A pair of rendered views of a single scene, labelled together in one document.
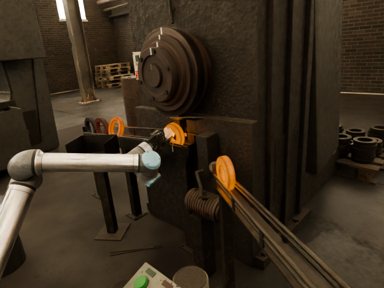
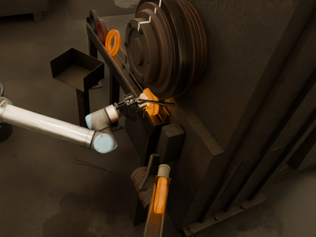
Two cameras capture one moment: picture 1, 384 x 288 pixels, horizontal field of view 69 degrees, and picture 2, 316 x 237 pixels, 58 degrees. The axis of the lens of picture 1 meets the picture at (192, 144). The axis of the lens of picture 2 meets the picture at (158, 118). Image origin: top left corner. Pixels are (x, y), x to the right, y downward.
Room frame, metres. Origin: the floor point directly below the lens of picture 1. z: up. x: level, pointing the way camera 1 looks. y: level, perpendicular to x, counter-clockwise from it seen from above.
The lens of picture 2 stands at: (0.49, -0.19, 1.84)
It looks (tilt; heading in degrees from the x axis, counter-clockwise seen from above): 46 degrees down; 12
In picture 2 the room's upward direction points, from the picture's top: 11 degrees clockwise
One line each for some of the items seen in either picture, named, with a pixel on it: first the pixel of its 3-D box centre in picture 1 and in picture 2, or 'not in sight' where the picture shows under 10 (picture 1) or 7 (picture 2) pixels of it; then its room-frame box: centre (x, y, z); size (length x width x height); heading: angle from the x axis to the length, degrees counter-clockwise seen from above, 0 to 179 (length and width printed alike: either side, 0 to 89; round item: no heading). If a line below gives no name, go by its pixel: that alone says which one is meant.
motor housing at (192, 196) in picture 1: (208, 237); (144, 205); (1.26, -0.05, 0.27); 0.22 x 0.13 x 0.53; 45
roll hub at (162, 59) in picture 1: (156, 75); (140, 51); (1.52, 0.16, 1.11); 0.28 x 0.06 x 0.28; 45
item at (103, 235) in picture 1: (102, 188); (81, 102); (1.77, 0.65, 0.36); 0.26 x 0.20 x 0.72; 80
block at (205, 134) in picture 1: (208, 154); (170, 143); (1.44, -0.09, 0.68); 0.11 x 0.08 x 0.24; 135
